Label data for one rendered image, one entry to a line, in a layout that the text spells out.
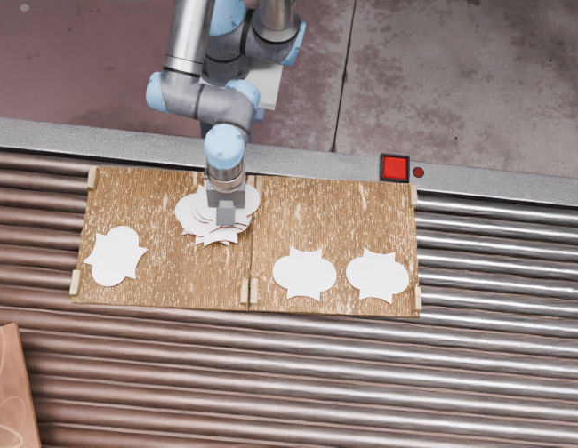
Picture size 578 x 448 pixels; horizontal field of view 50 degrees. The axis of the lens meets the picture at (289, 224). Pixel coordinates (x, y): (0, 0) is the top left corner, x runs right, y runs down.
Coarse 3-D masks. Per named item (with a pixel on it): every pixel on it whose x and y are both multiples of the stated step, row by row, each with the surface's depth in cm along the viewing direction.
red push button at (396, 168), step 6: (384, 156) 163; (384, 162) 163; (390, 162) 163; (396, 162) 163; (402, 162) 163; (384, 168) 162; (390, 168) 162; (396, 168) 162; (402, 168) 162; (384, 174) 161; (390, 174) 161; (396, 174) 161; (402, 174) 162
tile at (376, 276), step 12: (372, 252) 152; (360, 264) 150; (372, 264) 151; (384, 264) 151; (396, 264) 151; (348, 276) 149; (360, 276) 149; (372, 276) 150; (384, 276) 150; (396, 276) 150; (408, 276) 150; (360, 288) 148; (372, 288) 148; (384, 288) 149; (396, 288) 149; (384, 300) 148
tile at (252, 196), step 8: (200, 192) 146; (248, 192) 147; (256, 192) 147; (200, 200) 145; (248, 200) 146; (256, 200) 146; (200, 208) 144; (208, 208) 145; (248, 208) 145; (256, 208) 145; (200, 216) 144; (208, 216) 144; (240, 216) 144; (240, 224) 145
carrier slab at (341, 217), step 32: (288, 192) 157; (320, 192) 157; (352, 192) 158; (384, 192) 159; (256, 224) 153; (288, 224) 154; (320, 224) 154; (352, 224) 155; (384, 224) 156; (256, 256) 150; (352, 256) 152; (416, 256) 153; (352, 288) 149
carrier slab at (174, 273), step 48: (96, 192) 153; (144, 192) 154; (192, 192) 155; (144, 240) 150; (192, 240) 151; (240, 240) 152; (96, 288) 145; (144, 288) 146; (192, 288) 147; (240, 288) 147
